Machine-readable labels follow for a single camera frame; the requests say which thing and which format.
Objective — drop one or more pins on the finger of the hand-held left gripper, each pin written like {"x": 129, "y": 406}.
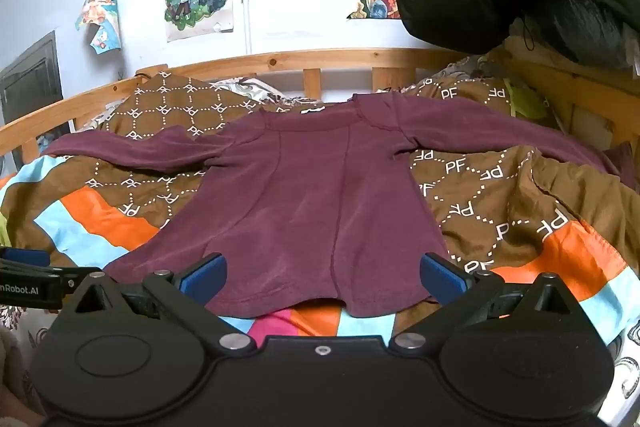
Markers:
{"x": 25, "y": 256}

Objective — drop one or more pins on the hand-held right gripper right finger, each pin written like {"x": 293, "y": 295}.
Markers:
{"x": 441, "y": 278}

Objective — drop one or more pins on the dark wall panel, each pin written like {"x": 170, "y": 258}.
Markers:
{"x": 30, "y": 82}

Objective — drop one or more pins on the small curled cartoon poster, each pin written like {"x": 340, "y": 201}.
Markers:
{"x": 100, "y": 14}

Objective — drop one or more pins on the grey furry cloth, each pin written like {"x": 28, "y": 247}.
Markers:
{"x": 585, "y": 24}

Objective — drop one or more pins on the wooden bed frame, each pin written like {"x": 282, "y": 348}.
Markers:
{"x": 300, "y": 57}

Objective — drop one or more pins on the fringed floral cloth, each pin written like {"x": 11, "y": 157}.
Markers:
{"x": 20, "y": 324}

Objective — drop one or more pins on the maroon long-sleeved shirt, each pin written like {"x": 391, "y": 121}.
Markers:
{"x": 310, "y": 197}

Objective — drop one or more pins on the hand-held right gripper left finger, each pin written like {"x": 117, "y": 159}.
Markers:
{"x": 206, "y": 276}

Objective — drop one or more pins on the brown patterned striped blanket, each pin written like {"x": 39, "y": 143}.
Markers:
{"x": 500, "y": 187}

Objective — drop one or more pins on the yellow-green cloth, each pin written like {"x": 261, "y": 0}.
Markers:
{"x": 527, "y": 99}

